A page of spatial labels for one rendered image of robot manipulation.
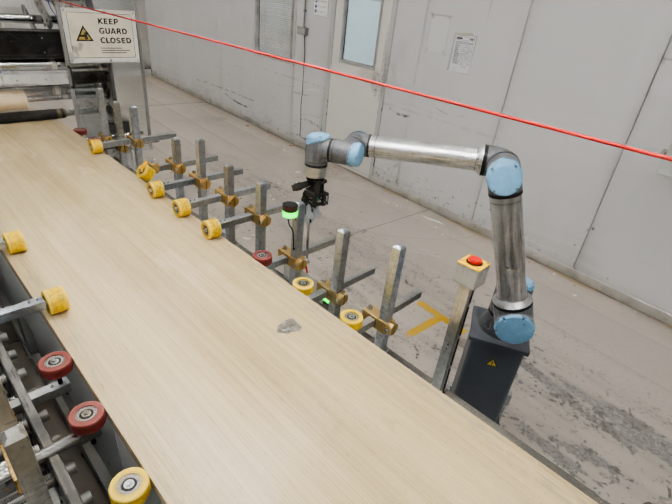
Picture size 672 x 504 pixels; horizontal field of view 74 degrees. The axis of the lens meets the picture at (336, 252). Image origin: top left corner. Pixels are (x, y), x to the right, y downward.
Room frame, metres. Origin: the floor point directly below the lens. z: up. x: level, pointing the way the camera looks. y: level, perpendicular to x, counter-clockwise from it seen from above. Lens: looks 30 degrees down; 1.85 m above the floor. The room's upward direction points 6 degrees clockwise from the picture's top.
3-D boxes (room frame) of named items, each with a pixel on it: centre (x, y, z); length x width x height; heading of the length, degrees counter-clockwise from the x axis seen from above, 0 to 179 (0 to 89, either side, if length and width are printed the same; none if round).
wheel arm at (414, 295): (1.36, -0.21, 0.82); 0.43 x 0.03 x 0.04; 138
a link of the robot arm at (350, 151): (1.68, 0.00, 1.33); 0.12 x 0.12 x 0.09; 76
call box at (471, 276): (1.13, -0.40, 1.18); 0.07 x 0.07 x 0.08; 48
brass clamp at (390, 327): (1.31, -0.19, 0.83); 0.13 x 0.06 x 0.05; 48
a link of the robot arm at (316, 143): (1.69, 0.11, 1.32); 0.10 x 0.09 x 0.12; 76
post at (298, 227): (1.63, 0.17, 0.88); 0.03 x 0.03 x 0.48; 48
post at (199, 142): (2.14, 0.72, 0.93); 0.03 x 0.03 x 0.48; 48
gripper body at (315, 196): (1.69, 0.11, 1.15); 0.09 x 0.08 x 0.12; 48
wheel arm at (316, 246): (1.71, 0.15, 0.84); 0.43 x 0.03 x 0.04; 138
